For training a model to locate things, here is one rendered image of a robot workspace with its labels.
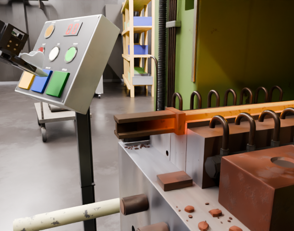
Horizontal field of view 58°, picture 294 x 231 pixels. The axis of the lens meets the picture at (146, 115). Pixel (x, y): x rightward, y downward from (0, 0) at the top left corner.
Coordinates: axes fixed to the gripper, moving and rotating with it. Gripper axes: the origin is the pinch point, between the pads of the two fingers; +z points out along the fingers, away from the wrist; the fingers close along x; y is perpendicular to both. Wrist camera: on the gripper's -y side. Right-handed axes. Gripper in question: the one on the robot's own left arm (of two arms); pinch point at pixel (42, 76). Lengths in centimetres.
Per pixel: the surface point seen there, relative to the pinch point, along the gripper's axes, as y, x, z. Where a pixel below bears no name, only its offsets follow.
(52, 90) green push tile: -2.3, 0.6, 4.5
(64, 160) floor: -45, 161, 129
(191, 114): -1.7, -48.3, 2.1
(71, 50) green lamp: 10.5, -0.2, 4.8
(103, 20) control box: 21.0, -6.9, 6.6
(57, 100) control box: -4.6, -3.1, 5.2
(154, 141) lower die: -6.9, -37.7, 8.9
